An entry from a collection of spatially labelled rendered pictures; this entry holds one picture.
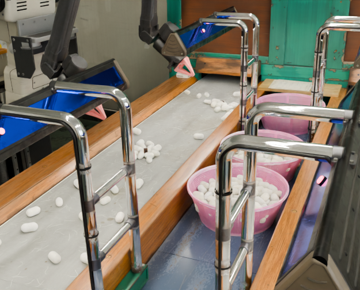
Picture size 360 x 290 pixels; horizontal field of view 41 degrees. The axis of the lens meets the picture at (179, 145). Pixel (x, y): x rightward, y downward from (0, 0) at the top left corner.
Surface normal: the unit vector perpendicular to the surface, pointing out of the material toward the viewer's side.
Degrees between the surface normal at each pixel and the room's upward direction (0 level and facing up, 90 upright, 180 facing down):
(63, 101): 58
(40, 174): 0
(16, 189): 0
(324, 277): 89
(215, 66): 67
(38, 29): 90
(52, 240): 0
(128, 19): 90
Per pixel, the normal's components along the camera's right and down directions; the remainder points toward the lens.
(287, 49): -0.39, 0.37
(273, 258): -0.03, -0.92
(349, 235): 0.77, -0.38
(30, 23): 0.88, 0.17
